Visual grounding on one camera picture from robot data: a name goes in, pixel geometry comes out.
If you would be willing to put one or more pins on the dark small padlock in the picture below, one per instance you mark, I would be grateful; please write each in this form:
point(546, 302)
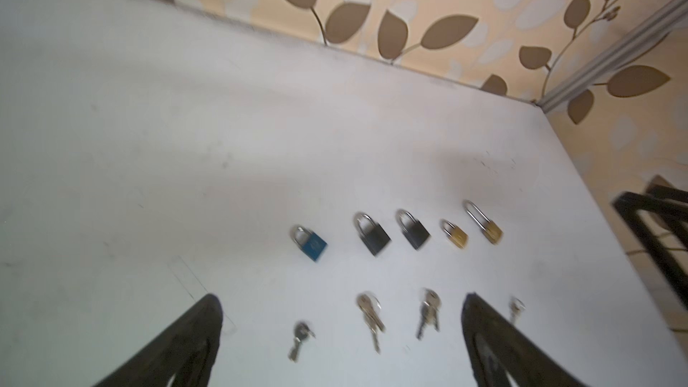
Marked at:
point(371, 233)

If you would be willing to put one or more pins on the silver key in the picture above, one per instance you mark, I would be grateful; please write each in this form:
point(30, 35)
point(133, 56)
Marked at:
point(517, 307)

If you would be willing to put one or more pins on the black wire basket right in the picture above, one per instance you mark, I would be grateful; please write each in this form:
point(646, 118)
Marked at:
point(669, 204)

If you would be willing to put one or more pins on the blue padlock key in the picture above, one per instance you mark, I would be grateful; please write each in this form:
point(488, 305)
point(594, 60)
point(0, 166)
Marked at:
point(302, 333)

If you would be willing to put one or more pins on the black padlock with keys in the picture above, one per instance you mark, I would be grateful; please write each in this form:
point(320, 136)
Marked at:
point(413, 230)

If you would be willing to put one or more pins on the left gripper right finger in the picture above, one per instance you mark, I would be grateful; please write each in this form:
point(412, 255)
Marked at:
point(500, 355)

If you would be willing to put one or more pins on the brass padlock long shackle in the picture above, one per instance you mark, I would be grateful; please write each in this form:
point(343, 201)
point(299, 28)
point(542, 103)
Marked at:
point(489, 229)

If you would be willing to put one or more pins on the brass padlock with key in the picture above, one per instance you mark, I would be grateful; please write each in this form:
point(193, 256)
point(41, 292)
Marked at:
point(455, 234)

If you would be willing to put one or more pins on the blue small padlock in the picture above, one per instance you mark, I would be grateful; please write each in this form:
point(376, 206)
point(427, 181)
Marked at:
point(312, 245)

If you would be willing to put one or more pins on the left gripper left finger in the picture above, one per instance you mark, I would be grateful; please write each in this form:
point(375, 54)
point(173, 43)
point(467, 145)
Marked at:
point(182, 355)

